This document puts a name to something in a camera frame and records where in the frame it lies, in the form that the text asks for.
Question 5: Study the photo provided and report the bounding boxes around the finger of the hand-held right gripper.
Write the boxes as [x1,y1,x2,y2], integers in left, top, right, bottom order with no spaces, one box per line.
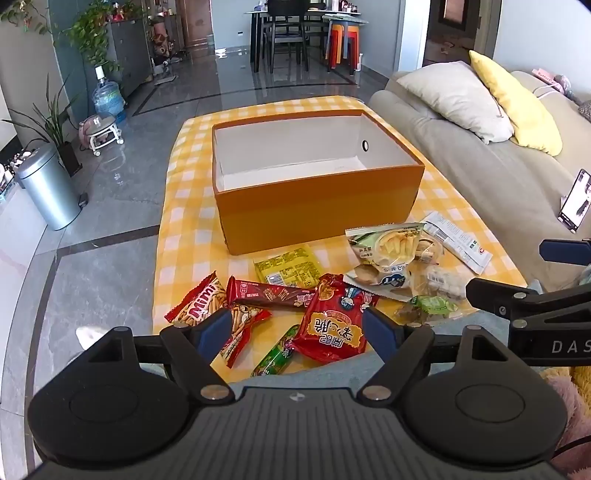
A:
[465,276,591,329]
[539,237,591,267]

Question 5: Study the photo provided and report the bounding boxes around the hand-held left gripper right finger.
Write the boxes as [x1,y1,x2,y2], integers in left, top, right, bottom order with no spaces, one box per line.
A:
[361,305,509,402]

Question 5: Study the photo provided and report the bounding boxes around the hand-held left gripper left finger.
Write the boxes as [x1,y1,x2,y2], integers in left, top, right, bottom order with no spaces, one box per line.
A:
[85,308,234,402]

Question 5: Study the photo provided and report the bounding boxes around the red stick biscuit packet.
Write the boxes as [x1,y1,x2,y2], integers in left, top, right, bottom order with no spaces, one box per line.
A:
[165,271,273,369]

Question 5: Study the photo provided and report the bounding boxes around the large red snack packet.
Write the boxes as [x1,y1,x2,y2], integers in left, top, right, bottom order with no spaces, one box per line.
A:
[288,273,382,368]

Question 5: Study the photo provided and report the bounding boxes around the green cake packet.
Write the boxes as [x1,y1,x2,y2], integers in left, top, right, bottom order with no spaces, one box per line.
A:
[393,295,463,326]

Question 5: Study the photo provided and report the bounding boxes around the green sausage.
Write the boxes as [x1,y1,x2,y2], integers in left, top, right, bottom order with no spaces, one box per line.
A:
[250,324,301,378]

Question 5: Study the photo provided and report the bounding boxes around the brown-red long wafer packet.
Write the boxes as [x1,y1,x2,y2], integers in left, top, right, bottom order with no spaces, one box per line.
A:
[226,275,320,309]

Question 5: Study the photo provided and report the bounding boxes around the orange cardboard box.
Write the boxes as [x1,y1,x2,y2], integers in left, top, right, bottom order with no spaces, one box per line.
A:
[211,109,426,256]

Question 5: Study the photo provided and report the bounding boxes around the white-blue snack packet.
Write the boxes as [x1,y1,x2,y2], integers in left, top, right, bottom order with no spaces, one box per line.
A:
[344,263,414,301]

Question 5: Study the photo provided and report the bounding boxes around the smartphone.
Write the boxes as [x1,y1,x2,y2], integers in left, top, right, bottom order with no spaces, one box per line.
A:
[558,168,591,232]

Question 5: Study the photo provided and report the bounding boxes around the clear packet of white candy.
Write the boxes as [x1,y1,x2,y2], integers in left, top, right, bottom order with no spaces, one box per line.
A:
[410,262,472,302]

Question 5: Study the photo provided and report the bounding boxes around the pink fluffy cloth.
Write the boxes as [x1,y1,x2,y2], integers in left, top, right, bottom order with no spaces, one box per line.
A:
[544,364,591,464]

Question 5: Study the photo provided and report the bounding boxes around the white long snack packet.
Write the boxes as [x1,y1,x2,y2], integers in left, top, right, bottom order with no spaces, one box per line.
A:
[422,211,494,276]

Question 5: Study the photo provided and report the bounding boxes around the clear bread snack packet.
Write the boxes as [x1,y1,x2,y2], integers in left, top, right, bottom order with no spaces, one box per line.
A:
[345,222,444,274]

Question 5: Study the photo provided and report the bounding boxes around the beige sofa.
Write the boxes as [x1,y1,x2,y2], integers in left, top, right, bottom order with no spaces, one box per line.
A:
[369,69,591,297]

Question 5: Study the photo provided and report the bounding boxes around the yellow-green flat snack packet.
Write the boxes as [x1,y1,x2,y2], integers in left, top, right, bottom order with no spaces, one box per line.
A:
[253,244,323,289]

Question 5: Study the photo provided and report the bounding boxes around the white object on floor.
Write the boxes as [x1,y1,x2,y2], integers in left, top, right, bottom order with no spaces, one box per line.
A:
[76,325,105,350]

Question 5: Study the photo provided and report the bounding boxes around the yellow checkered tablecloth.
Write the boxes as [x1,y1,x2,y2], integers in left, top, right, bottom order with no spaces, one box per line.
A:
[152,95,530,385]

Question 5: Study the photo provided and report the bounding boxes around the yellow pillow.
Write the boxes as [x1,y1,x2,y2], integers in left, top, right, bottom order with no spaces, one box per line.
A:
[468,49,564,157]

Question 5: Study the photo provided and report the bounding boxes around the pink item on sofa back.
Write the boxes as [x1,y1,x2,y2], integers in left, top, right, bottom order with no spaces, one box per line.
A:
[530,68,574,96]

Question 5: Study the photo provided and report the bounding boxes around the beige pillow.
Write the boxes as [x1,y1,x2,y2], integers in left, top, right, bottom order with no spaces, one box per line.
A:
[396,61,516,145]

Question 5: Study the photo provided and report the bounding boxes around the silver pedal trash can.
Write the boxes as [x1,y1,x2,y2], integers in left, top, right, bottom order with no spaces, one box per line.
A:
[16,141,83,231]

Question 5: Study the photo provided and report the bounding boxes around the small wheeled stool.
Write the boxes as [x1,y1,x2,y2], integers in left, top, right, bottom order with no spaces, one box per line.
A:
[78,113,125,157]

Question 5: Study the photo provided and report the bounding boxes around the blue water jug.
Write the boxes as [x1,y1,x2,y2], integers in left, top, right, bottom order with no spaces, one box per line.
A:
[92,65,127,123]

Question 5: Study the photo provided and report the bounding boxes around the potted tall-leaf plant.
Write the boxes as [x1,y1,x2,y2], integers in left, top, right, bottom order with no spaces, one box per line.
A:
[2,78,84,177]

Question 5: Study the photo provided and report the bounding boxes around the grey cabinet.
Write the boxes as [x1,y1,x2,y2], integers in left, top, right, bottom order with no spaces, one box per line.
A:
[106,20,153,99]

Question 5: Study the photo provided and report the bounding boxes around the stack of colourful plastic stools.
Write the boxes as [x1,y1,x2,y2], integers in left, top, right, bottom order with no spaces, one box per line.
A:
[325,20,361,73]

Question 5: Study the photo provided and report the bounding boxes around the black dining chair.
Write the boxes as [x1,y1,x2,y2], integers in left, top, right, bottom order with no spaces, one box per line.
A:
[267,0,311,73]

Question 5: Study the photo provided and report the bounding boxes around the dining table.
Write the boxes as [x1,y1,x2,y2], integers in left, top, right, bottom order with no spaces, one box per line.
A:
[242,6,370,73]

